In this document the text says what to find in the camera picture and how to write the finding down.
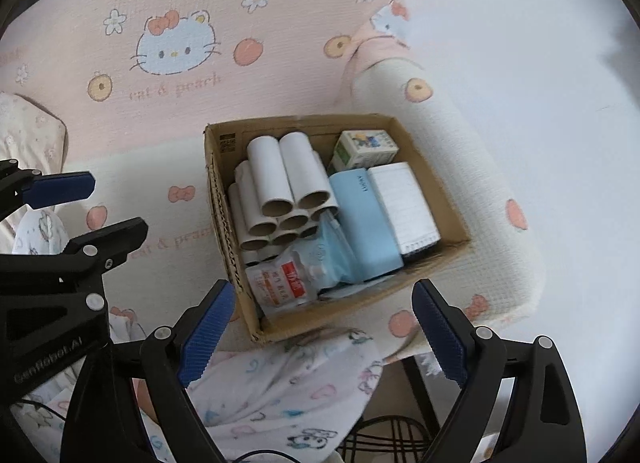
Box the pink Hello Kitty chair cover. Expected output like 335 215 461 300
1 0 544 361

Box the white paper tube bundle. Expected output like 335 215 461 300
228 131 338 263

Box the red white sachet packet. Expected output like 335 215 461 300
245 247 317 317

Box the brown cardboard box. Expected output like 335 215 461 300
204 114 469 344

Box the green white small carton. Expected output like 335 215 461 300
330 130 399 172

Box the black wire rack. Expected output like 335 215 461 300
337 358 440 463

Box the light blue box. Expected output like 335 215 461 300
329 168 404 281

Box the blue white tissue pack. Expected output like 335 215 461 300
293 211 364 293

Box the printed white pajama clothing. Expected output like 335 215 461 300
11 210 383 462

